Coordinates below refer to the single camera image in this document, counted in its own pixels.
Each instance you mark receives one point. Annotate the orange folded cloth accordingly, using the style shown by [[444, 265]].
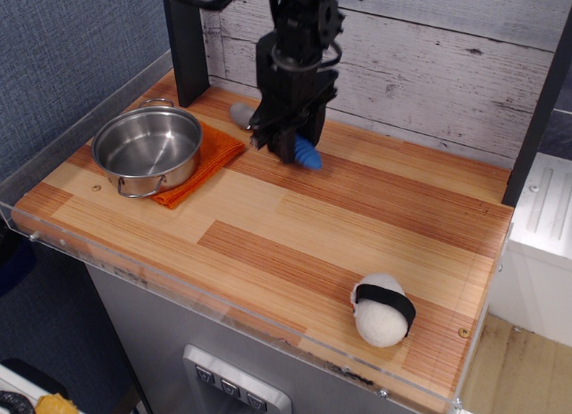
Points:
[[217, 150]]

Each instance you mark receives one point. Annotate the stainless steel pot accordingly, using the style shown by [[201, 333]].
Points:
[[149, 150]]

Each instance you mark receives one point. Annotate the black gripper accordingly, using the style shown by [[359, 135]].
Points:
[[292, 91]]

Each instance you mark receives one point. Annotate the black right vertical post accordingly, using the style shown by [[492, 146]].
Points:
[[554, 81]]

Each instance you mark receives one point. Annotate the black and yellow bag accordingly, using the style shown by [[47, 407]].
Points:
[[17, 403]]

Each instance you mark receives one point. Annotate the black vertical post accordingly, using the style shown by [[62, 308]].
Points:
[[554, 81], [187, 49]]

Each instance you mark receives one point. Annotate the black left vertical post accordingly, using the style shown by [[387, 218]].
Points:
[[187, 49]]

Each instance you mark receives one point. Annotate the silver button control panel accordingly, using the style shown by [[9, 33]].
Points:
[[219, 387]]

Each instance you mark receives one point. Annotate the blue handled metal spoon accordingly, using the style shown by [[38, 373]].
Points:
[[304, 151]]

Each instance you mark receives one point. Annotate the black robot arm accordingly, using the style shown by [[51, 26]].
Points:
[[321, 18]]

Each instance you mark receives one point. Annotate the plush sushi toy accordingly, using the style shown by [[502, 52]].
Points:
[[383, 313]]

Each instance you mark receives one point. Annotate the white metal side shelf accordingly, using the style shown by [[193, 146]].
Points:
[[532, 288]]

